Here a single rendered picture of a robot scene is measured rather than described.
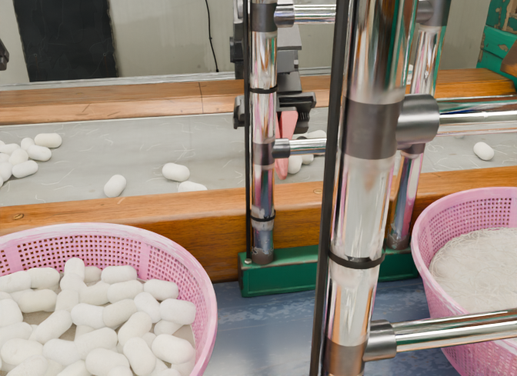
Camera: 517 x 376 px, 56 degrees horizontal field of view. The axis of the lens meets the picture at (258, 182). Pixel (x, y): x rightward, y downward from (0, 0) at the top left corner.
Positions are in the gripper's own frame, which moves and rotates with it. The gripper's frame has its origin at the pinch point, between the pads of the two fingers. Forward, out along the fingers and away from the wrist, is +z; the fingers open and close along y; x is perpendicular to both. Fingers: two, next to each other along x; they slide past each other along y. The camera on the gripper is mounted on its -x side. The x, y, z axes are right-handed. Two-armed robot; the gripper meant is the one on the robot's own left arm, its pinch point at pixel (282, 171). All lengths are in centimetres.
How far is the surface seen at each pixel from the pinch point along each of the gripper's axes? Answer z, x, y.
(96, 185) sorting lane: -1.3, 3.2, -22.8
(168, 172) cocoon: -1.8, 1.8, -13.9
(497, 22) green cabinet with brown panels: -35, 17, 51
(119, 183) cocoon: -0.1, 0.0, -19.5
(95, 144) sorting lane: -11.0, 11.5, -24.4
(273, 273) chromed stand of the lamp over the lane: 13.0, -4.2, -3.5
